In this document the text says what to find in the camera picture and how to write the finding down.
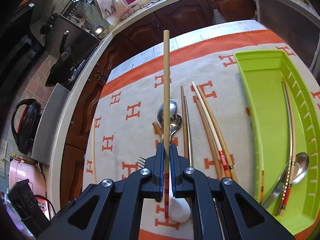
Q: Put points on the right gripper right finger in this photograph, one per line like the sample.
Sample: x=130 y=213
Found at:
x=221 y=209

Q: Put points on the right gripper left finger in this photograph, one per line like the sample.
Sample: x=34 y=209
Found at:
x=111 y=209

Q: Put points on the white ceramic spoon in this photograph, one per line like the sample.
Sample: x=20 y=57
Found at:
x=179 y=209

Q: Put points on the steel fork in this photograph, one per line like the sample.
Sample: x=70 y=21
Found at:
x=141 y=162

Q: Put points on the gold handled steel spoon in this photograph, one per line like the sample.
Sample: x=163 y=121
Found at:
x=175 y=125

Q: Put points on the bamboo chopstick with red band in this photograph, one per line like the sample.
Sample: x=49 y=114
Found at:
x=166 y=118

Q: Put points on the orange and cream H blanket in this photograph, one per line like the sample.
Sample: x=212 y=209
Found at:
x=129 y=103

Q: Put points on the dark metal chopstick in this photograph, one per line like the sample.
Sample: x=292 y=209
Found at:
x=190 y=153

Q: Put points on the black red electric cooker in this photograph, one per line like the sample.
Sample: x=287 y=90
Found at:
x=24 y=136

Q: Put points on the green plastic utensil tray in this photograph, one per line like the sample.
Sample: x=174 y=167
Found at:
x=261 y=73

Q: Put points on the black frying pan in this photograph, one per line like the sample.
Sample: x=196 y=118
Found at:
x=60 y=72

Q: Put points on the white cutting board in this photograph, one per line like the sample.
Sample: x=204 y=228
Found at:
x=108 y=10

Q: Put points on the grey appliance with dark door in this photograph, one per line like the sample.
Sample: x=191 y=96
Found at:
x=297 y=24

